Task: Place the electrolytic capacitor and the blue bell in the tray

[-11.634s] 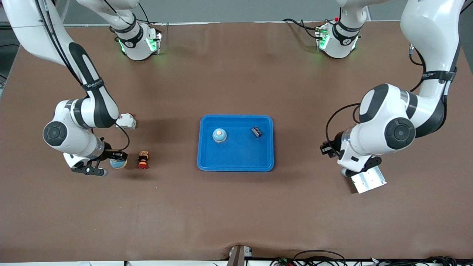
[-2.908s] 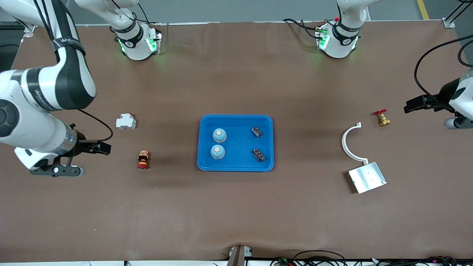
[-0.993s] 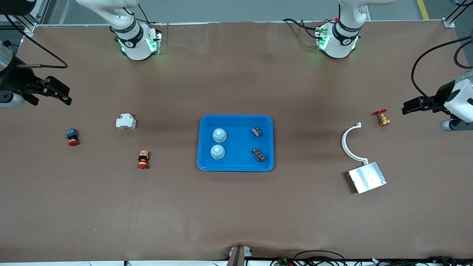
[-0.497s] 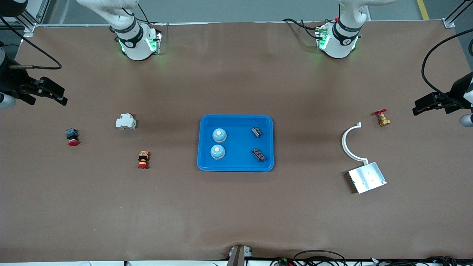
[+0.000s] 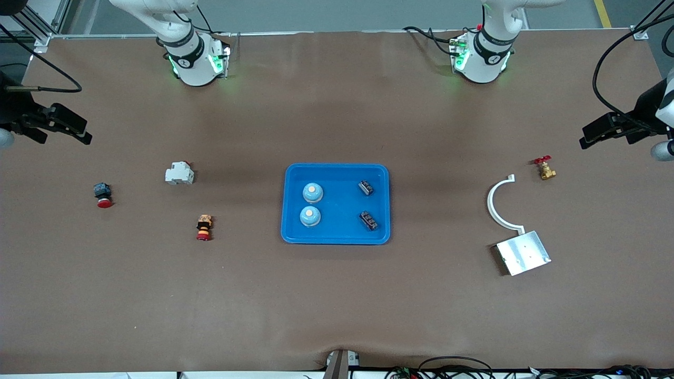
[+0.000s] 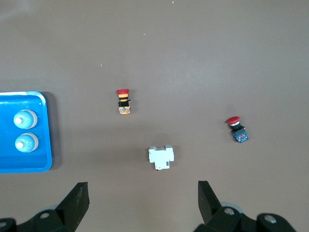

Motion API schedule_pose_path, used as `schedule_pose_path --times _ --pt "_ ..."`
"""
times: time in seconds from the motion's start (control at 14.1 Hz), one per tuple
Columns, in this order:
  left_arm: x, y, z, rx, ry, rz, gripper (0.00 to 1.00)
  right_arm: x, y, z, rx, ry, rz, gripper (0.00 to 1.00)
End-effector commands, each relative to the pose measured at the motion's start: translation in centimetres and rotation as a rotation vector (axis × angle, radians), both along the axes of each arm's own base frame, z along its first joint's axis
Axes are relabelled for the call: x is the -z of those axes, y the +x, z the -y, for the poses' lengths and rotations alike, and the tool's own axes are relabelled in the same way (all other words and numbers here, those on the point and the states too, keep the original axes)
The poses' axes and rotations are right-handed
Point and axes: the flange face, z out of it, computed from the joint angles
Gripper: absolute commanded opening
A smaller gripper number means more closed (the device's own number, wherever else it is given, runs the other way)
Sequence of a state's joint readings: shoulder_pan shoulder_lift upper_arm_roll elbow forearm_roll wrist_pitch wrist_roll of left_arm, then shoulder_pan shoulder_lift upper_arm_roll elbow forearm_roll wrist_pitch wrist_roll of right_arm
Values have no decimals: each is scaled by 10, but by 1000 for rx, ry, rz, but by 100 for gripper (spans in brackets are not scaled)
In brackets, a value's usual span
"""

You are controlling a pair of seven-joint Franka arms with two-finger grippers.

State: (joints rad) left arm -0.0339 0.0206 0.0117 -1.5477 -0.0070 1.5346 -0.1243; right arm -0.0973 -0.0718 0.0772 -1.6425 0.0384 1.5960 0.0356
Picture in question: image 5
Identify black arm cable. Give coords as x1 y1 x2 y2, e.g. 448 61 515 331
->
0 24 82 93
592 0 674 132

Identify red mushroom button black block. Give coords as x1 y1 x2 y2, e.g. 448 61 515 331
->
93 182 113 209

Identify brown table cover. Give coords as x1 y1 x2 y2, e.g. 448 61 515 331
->
0 29 674 374

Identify aluminium frame corner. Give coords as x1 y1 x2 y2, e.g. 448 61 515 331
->
632 0 668 41
0 0 72 53

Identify white curved plastic clamp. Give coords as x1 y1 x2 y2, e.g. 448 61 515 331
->
487 174 526 235

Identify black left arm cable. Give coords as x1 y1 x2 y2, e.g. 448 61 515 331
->
592 0 674 132

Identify black base cable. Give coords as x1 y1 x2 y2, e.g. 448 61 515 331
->
403 25 454 56

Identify blue plastic tray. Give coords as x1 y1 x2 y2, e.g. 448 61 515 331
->
280 163 391 246

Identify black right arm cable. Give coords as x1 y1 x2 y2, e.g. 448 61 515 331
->
0 24 82 93

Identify brass valve red handle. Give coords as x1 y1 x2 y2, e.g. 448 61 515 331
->
533 155 557 181

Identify black cable bundle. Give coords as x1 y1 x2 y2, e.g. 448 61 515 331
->
527 364 674 379

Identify black looped cable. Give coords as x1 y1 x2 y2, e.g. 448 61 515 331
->
419 356 495 379

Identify grey metal table bracket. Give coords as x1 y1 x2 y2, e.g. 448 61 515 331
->
324 350 361 379

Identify white circuit breaker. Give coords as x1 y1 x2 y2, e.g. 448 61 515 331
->
165 161 195 185

